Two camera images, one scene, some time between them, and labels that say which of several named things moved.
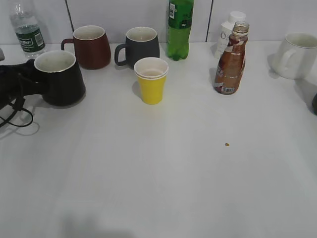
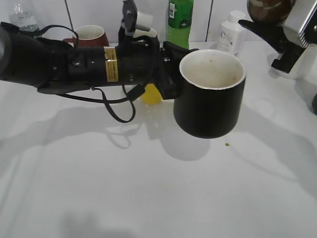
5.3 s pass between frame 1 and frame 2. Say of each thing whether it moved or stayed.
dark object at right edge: stayed
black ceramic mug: moved
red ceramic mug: stayed
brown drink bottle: moved
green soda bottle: stayed
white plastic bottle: stayed
